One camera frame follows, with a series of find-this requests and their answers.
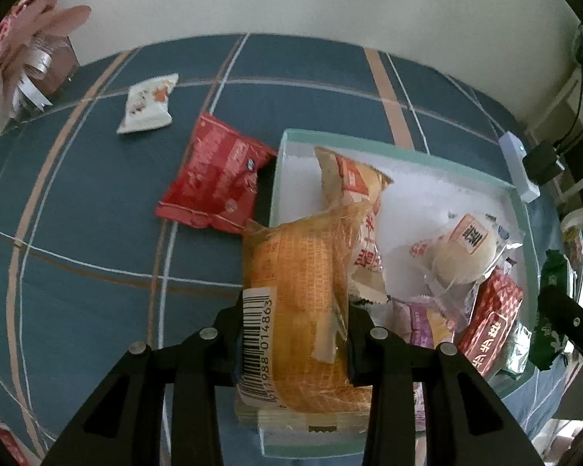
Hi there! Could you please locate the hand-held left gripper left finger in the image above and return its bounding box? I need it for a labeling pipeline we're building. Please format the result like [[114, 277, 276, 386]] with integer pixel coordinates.
[[41, 296, 246, 466]]

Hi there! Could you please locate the black charger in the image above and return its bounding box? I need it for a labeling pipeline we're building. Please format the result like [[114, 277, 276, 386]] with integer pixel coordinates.
[[524, 142, 564, 185]]

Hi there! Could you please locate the pink snack packet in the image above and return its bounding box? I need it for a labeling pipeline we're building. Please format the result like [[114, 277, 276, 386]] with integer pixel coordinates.
[[391, 298, 455, 350]]

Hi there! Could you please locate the clear steamed bun packet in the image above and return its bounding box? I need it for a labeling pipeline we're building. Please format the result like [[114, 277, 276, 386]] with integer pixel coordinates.
[[384, 211, 525, 331]]

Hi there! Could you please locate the orange bread packet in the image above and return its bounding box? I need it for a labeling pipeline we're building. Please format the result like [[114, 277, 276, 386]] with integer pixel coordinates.
[[234, 201, 384, 435]]

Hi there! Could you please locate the white power strip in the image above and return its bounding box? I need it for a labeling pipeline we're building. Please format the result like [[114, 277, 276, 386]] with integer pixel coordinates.
[[498, 131, 541, 203]]

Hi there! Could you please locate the orange white snack packet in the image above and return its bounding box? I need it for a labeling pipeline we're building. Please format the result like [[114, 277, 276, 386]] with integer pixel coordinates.
[[313, 146, 394, 304]]

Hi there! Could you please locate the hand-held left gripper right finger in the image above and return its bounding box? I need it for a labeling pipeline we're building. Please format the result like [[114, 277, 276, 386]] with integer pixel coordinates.
[[347, 301, 532, 466]]

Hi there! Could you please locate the shallow teal cardboard box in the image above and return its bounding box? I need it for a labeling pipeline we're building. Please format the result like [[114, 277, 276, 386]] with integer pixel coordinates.
[[260, 129, 538, 457]]

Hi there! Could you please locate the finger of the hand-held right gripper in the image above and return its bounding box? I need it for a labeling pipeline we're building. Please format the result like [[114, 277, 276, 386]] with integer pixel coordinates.
[[537, 285, 583, 367]]

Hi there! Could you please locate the glass vase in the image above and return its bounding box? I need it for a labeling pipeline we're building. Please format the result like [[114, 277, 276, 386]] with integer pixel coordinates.
[[26, 34, 81, 108]]

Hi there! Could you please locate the red white snack packet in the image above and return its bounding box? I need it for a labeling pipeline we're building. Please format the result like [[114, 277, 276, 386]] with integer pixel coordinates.
[[0, 422, 30, 466]]

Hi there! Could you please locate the silver green snack packet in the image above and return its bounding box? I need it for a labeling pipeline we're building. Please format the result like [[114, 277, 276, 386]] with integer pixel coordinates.
[[496, 320, 532, 379]]

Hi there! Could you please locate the white nightstand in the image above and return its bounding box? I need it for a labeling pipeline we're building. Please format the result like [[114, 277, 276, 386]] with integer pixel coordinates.
[[525, 65, 583, 205]]

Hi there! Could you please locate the black cable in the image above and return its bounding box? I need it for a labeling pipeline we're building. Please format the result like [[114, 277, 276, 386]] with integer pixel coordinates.
[[556, 24, 583, 151]]

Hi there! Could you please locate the blue plaid bedsheet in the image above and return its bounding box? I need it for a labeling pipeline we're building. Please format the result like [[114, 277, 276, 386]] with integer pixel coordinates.
[[0, 33, 583, 466]]

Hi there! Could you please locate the small white snack packet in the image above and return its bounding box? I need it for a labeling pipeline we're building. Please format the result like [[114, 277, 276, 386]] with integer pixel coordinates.
[[115, 73, 180, 135]]

